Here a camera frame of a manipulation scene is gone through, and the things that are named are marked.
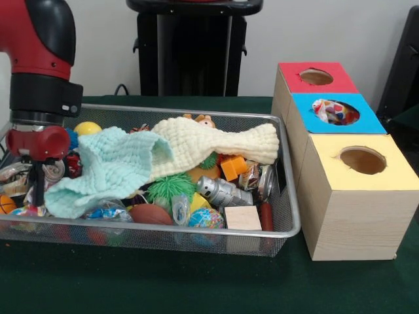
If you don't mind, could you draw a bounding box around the black chair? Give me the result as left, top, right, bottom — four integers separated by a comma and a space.
376, 5, 419, 131

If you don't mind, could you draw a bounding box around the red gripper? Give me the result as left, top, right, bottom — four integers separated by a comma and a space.
5, 126, 71, 207

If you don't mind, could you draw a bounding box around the green spiky ball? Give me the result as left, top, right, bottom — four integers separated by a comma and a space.
147, 172, 196, 210

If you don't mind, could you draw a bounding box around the globe print ball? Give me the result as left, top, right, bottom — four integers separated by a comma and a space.
188, 207, 226, 229

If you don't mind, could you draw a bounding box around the polka dot cloth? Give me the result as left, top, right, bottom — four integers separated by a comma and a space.
9, 188, 47, 217
311, 99, 361, 126

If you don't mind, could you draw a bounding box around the dark green tablecloth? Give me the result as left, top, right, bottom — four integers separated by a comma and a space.
0, 94, 419, 314

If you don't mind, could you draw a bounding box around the yellow ball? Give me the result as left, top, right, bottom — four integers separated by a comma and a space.
73, 121, 103, 137

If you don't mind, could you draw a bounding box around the blue spiky ball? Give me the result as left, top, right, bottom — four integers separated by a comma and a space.
65, 128, 80, 151

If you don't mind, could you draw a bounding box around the silver toy robot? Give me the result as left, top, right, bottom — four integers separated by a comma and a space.
196, 175, 253, 207

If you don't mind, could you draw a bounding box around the black and silver soda can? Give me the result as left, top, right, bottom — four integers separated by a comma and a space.
43, 162, 67, 183

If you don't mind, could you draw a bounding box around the plain wooden cube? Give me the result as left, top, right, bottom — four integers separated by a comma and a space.
224, 205, 263, 231

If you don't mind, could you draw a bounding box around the mint green waffle cloth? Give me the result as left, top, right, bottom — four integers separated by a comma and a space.
44, 127, 171, 219

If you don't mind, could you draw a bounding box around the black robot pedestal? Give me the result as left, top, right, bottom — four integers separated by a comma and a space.
126, 0, 264, 97

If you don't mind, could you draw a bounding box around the wooden box with three holes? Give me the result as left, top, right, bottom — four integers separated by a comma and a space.
271, 61, 419, 262

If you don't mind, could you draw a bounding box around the cream waffle cloth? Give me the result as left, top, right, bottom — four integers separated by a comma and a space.
149, 118, 280, 183

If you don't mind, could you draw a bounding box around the silver mesh bin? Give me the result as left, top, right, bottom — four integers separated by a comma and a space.
0, 101, 302, 259

